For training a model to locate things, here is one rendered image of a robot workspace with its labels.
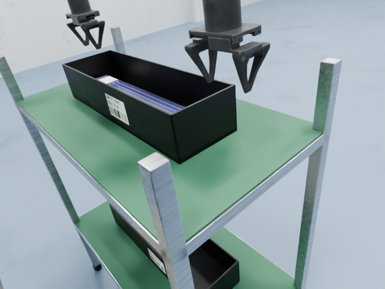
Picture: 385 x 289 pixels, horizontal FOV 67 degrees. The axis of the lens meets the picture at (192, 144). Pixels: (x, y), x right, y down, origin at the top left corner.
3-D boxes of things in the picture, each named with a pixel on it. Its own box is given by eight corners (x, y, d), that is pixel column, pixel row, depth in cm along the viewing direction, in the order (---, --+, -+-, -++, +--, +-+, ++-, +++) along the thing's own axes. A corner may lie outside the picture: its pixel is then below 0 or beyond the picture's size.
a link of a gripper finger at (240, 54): (238, 79, 53) (235, 25, 48) (271, 87, 49) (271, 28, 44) (212, 93, 50) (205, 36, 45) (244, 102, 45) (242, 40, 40)
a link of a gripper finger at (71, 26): (93, 42, 96) (84, 11, 91) (103, 44, 91) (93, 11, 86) (74, 47, 93) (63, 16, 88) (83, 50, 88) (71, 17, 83)
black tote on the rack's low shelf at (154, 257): (115, 222, 130) (108, 204, 124) (147, 202, 139) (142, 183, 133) (203, 317, 92) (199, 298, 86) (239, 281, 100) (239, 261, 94)
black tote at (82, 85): (73, 97, 98) (61, 63, 92) (118, 80, 106) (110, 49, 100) (179, 165, 59) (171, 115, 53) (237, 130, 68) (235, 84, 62)
